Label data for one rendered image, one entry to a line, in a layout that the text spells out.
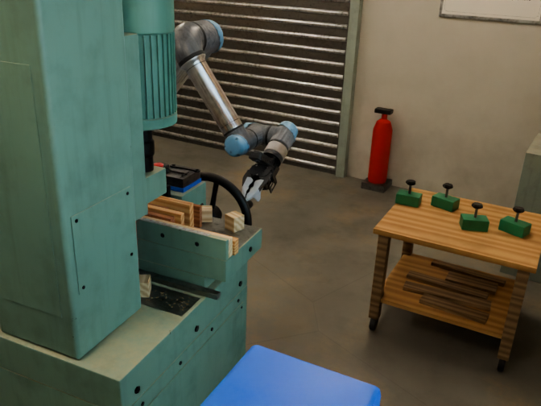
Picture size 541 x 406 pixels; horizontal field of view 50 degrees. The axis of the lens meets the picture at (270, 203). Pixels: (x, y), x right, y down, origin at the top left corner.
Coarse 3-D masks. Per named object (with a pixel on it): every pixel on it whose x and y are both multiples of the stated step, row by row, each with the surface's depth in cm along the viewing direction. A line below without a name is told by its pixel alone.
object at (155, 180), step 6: (156, 168) 147; (162, 168) 147; (150, 174) 143; (156, 174) 145; (162, 174) 147; (150, 180) 143; (156, 180) 145; (162, 180) 148; (150, 186) 143; (156, 186) 146; (162, 186) 148; (150, 192) 143; (156, 192) 146; (162, 192) 149; (150, 198) 144
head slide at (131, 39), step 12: (132, 36) 120; (132, 48) 121; (132, 60) 122; (132, 72) 122; (132, 84) 123; (132, 96) 124; (132, 108) 125; (132, 120) 125; (132, 132) 126; (132, 144) 127; (132, 156) 128; (144, 168) 133; (144, 180) 134; (144, 192) 135; (144, 204) 136
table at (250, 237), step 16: (208, 224) 157; (224, 224) 158; (144, 240) 147; (240, 240) 149; (256, 240) 154; (144, 256) 149; (160, 256) 147; (176, 256) 145; (192, 256) 142; (208, 256) 141; (240, 256) 146; (192, 272) 144; (208, 272) 142; (224, 272) 140
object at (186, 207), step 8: (160, 200) 154; (168, 200) 154; (176, 200) 154; (176, 208) 153; (184, 208) 152; (192, 208) 153; (184, 216) 153; (192, 216) 154; (184, 224) 154; (192, 224) 155
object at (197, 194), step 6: (198, 186) 167; (204, 186) 170; (174, 192) 162; (186, 192) 162; (192, 192) 164; (198, 192) 167; (204, 192) 171; (174, 198) 160; (180, 198) 159; (186, 198) 162; (192, 198) 165; (198, 198) 168; (204, 198) 172; (198, 204) 169; (204, 204) 172
